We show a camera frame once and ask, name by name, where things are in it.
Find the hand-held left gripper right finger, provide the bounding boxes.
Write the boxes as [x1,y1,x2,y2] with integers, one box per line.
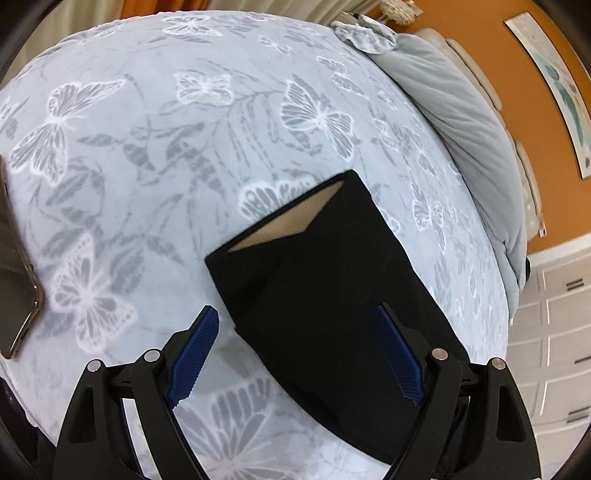
[373,302,541,480]

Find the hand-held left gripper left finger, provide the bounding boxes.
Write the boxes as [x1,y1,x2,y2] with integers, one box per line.
[53,305,220,480]

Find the black pants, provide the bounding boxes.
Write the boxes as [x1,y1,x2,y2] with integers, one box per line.
[204,170,467,464]

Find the white wardrobe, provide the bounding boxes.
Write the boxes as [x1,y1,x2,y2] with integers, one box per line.
[508,237,591,435]

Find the butterfly print bed blanket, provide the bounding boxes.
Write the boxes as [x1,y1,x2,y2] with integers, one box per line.
[0,11,513,480]

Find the smartphone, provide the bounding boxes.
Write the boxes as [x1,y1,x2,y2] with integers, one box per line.
[0,157,45,360]

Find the grey duvet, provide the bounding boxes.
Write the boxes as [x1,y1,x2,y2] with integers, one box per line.
[332,14,529,324]

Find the beige padded headboard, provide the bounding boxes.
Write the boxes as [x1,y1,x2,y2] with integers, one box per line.
[418,28,548,238]

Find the white feather lamp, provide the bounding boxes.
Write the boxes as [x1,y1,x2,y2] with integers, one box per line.
[381,0,423,24]

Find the orange curtain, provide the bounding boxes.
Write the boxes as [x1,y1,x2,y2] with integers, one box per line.
[119,0,211,20]

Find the white curtain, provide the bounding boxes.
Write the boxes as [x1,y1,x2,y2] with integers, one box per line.
[208,0,384,23]

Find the framed wall picture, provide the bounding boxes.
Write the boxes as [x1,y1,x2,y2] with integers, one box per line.
[504,13,591,181]

